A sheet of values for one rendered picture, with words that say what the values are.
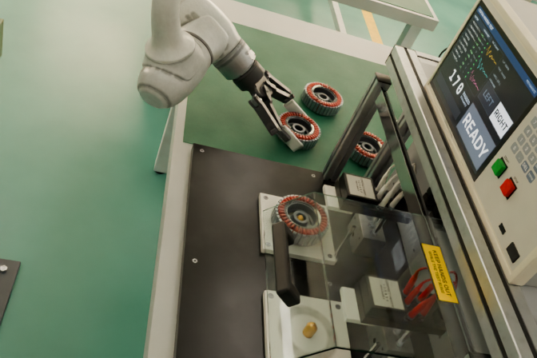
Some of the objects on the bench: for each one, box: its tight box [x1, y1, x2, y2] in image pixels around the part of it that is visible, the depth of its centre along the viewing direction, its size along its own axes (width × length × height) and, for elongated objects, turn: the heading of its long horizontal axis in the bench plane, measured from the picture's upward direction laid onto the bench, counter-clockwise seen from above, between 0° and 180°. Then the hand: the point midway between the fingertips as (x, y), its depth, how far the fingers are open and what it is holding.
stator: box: [350, 131, 384, 168], centre depth 147 cm, size 11×11×4 cm
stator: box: [276, 111, 321, 150], centre depth 143 cm, size 11×11×4 cm
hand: (297, 129), depth 143 cm, fingers closed on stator, 11 cm apart
